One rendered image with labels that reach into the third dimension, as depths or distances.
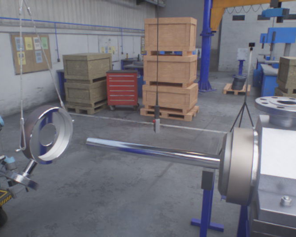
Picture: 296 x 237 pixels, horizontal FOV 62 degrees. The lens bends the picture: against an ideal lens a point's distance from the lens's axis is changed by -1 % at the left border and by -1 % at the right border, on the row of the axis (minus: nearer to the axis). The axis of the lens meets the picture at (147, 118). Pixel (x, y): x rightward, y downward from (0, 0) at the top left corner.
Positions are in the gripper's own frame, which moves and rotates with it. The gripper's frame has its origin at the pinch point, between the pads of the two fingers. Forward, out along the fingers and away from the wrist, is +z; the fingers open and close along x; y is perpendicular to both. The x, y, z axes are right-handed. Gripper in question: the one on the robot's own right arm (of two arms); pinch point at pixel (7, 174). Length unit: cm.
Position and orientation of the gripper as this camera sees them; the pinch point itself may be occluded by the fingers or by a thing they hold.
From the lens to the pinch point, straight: 173.8
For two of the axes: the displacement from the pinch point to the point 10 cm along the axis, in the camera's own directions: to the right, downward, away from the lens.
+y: 2.0, 5.3, 8.2
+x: -3.6, 8.2, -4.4
